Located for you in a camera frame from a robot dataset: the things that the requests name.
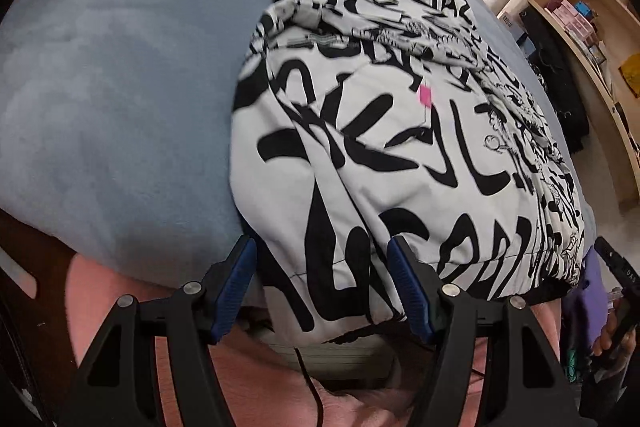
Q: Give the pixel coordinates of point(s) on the black hanging garment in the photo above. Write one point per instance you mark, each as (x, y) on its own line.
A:
(555, 77)

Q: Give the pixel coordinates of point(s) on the dark wooden bed frame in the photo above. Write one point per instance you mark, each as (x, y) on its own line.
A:
(30, 307)

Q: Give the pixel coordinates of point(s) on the pink fuzzy cloth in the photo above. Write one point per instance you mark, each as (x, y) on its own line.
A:
(100, 277)

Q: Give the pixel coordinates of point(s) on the blue white carton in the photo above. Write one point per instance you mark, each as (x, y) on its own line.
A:
(507, 21)

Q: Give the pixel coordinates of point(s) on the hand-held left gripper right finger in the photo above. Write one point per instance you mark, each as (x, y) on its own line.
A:
(411, 287)

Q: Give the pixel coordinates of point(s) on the stack of pink boxes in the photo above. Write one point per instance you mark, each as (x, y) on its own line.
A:
(567, 21)

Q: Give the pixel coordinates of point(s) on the purple cloth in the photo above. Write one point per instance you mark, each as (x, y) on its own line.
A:
(587, 307)

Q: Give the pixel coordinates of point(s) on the yellow paper bag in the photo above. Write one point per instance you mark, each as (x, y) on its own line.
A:
(631, 77)

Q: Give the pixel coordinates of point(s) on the light wooden shelf unit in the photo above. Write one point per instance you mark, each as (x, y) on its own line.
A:
(620, 162)

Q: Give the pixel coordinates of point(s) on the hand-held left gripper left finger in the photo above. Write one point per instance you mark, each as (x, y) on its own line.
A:
(232, 287)

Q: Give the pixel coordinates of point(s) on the blue bed blanket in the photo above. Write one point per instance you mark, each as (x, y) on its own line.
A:
(125, 107)

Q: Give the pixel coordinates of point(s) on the small blue box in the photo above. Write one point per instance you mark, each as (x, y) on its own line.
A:
(583, 10)

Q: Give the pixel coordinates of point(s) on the person's right hand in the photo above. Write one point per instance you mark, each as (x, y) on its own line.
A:
(606, 337)

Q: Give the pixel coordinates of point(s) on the white black graffiti print jacket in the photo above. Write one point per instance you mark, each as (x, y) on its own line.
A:
(380, 147)

